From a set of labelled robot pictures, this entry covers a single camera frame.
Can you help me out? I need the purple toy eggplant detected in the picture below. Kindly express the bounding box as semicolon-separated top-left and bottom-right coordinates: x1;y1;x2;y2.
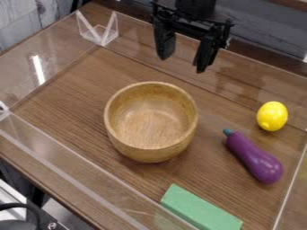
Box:
222;128;284;184

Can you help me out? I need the yellow toy lemon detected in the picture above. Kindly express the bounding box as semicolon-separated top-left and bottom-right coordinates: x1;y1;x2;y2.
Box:
256;102;288;132

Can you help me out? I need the green rectangular block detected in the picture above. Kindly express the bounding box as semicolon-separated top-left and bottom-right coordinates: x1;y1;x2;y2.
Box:
160;184;242;230

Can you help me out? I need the brown wooden bowl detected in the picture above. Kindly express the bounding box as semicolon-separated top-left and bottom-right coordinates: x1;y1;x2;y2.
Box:
104;82;197;163

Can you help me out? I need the clear acrylic corner bracket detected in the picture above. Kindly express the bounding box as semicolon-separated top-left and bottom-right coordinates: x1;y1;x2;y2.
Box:
76;11;118;47

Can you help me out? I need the clear acrylic barrier wall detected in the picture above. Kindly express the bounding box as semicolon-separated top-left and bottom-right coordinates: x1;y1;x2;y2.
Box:
0;4;307;230

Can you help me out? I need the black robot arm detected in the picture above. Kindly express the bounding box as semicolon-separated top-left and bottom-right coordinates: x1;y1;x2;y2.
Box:
150;0;233;74

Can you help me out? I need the black cable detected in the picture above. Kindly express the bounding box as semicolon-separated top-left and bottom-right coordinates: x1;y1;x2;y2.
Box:
0;202;42;230

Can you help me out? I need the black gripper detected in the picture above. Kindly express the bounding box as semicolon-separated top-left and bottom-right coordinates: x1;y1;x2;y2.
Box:
150;0;233;74

